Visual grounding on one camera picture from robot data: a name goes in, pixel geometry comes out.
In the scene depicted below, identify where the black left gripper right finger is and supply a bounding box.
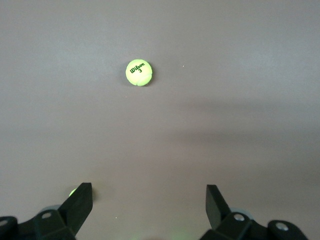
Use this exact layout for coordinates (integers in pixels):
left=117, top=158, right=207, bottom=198
left=201, top=184, right=308, bottom=240

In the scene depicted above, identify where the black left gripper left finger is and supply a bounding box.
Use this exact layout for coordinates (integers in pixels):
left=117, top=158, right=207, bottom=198
left=0, top=182, right=93, bottom=240

